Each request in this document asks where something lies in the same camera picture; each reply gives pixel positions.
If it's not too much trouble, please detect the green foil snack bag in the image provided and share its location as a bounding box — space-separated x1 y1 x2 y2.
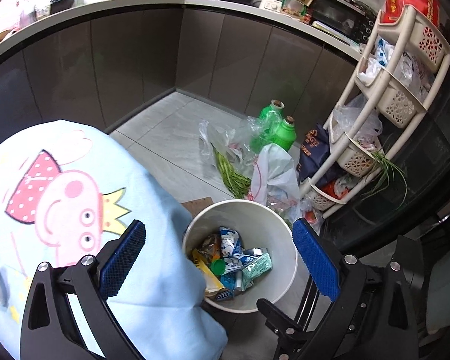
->
242 252 273 281

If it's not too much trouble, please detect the blue white wrapper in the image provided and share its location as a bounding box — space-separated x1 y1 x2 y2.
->
218 227 267 274

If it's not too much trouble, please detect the yellow snack wrapper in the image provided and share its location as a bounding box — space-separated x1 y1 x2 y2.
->
192 250 225 297

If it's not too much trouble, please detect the green plastic bottle cap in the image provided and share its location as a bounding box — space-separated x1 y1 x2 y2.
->
209 258 227 276

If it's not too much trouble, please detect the white round trash bin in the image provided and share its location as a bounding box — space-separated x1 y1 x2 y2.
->
182 199 298 314

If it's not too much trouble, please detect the grey kitchen countertop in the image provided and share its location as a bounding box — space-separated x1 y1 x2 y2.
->
0 0 361 63

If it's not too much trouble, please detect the white plastic shopping bag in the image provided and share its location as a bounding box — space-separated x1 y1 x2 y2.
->
249 143 300 211

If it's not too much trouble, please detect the light blue cartoon pig tablecloth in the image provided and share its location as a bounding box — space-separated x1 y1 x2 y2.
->
0 120 227 359

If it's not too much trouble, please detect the dark blue printed bag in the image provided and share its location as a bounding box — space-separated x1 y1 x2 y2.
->
296 124 345 188

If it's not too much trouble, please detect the green plastic bottle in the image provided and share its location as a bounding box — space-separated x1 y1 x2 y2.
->
271 116 297 151
249 99 284 155

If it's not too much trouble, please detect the clear bag of green beans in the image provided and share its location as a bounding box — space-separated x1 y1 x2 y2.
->
198 117 264 199

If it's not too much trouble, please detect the beige tiered storage rack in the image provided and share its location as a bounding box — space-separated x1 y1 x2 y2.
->
300 4 450 218

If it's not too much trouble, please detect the black microwave oven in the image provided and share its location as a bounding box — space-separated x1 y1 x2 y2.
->
309 0 376 44

